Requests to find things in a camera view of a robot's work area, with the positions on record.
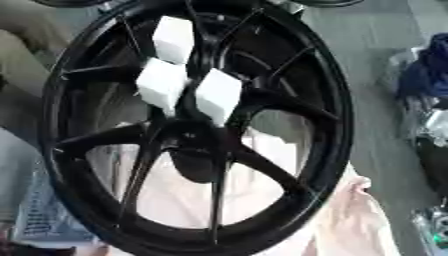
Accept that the person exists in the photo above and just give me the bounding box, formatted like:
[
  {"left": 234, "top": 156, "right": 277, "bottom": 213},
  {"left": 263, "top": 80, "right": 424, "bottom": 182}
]
[{"left": 0, "top": 0, "right": 77, "bottom": 224}]

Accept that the black spoked wheel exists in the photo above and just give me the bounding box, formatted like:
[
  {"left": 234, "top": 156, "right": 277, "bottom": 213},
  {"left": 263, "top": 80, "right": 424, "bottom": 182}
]
[{"left": 36, "top": 0, "right": 357, "bottom": 256}]

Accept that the white pin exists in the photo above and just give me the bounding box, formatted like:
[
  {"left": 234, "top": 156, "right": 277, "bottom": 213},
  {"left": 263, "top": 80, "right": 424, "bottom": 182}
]
[
  {"left": 134, "top": 57, "right": 191, "bottom": 118},
  {"left": 150, "top": 15, "right": 196, "bottom": 66},
  {"left": 192, "top": 67, "right": 245, "bottom": 128}
]

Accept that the black round rim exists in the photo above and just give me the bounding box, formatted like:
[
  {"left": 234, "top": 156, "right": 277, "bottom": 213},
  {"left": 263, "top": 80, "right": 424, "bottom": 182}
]
[
  {"left": 31, "top": 0, "right": 112, "bottom": 8},
  {"left": 290, "top": 0, "right": 368, "bottom": 8}
]

